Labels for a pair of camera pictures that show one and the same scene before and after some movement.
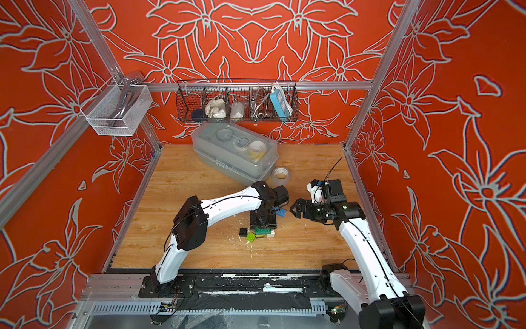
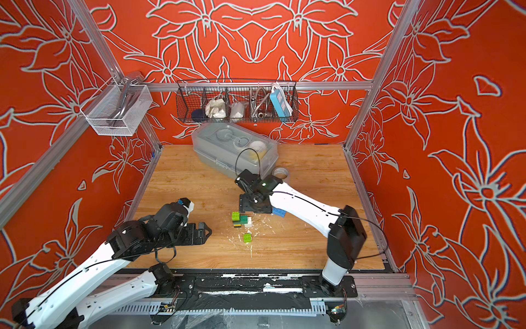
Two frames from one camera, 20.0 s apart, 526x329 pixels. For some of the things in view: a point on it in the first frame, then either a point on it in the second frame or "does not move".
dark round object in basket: (198, 115) does not move
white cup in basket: (237, 110) does not move
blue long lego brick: (281, 212) does not move
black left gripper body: (264, 221) → (187, 235)
